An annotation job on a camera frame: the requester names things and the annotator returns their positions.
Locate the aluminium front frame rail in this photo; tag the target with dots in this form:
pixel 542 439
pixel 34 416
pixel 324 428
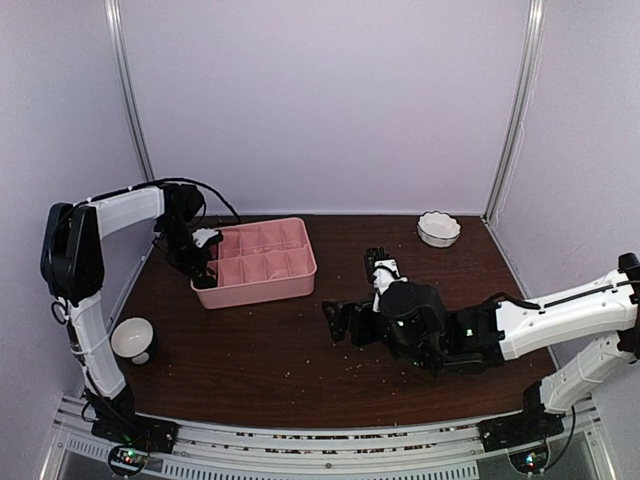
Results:
pixel 441 450

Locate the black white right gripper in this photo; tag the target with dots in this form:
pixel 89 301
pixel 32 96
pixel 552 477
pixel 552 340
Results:
pixel 338 326

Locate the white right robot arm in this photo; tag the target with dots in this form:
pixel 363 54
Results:
pixel 503 328

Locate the pink divided plastic tray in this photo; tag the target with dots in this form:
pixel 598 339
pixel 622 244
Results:
pixel 260 262

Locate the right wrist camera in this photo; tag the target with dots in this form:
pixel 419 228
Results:
pixel 377 258

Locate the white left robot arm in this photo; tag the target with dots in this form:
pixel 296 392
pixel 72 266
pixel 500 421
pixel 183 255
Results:
pixel 72 265

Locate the aluminium right corner post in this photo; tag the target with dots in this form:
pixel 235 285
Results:
pixel 524 87

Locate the white scalloped bowl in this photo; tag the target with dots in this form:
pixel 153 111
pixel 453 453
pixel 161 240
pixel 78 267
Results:
pixel 438 229

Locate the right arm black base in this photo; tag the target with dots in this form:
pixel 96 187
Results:
pixel 518 429

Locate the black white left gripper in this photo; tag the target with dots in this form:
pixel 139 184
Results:
pixel 196 263

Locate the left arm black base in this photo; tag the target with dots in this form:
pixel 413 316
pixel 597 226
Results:
pixel 119 423

